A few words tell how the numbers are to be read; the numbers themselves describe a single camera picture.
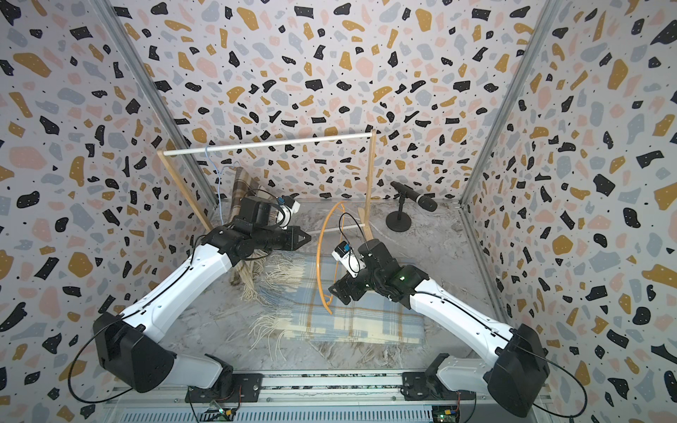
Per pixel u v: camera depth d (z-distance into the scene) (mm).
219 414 711
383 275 582
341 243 675
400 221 1132
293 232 662
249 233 584
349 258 646
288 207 701
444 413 716
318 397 731
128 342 386
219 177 1153
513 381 383
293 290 923
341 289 671
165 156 706
